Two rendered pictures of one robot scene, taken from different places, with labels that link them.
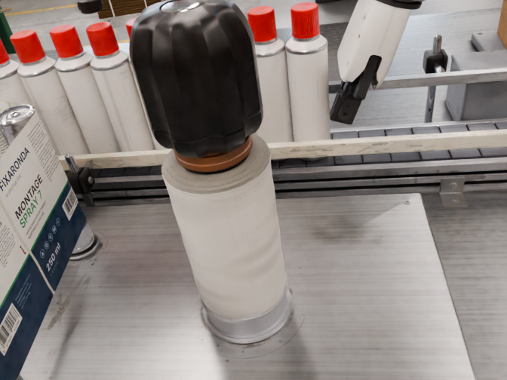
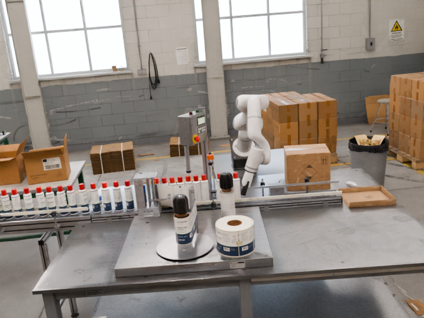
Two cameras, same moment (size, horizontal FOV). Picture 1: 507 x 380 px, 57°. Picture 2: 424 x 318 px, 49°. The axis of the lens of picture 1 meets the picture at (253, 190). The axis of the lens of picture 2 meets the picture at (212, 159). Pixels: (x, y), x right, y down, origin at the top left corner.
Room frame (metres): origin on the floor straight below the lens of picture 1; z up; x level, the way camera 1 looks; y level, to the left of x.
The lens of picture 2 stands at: (-2.22, 0.54, 2.02)
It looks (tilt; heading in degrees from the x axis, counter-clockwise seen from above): 16 degrees down; 350
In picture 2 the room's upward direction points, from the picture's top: 5 degrees counter-clockwise
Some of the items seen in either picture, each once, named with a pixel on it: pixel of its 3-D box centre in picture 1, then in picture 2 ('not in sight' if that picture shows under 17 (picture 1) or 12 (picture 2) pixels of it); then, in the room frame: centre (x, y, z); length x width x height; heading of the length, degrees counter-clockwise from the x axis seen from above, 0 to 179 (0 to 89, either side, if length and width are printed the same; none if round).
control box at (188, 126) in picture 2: not in sight; (192, 128); (0.70, 0.14, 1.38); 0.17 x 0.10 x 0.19; 134
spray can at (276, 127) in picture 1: (269, 87); not in sight; (0.57, -0.04, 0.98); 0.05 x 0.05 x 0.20
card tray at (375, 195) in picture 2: not in sight; (365, 196); (0.41, -0.93, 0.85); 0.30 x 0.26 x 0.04; 79
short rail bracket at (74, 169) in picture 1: (88, 182); not in sight; (0.56, 0.23, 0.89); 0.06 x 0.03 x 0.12; 169
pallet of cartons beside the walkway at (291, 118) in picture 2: not in sight; (296, 126); (4.21, -1.90, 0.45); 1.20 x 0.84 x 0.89; 176
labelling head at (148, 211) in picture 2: not in sight; (147, 194); (0.58, 0.48, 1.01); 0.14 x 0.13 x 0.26; 79
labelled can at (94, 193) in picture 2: not in sight; (94, 197); (0.74, 0.82, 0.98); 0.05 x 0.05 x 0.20
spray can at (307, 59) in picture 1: (308, 86); (236, 187); (0.56, -0.09, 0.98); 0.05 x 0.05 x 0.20
